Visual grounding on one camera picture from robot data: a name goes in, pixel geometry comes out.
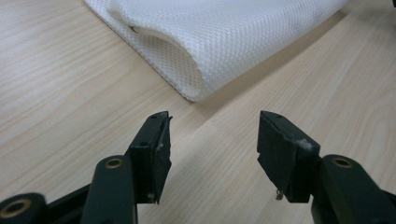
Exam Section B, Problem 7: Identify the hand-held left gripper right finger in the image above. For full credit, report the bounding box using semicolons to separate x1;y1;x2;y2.
257;110;396;224

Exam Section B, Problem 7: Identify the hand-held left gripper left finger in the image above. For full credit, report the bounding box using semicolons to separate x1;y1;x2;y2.
79;110;173;224

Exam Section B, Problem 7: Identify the white cloth with drawing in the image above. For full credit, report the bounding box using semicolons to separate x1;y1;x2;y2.
83;0;351;103

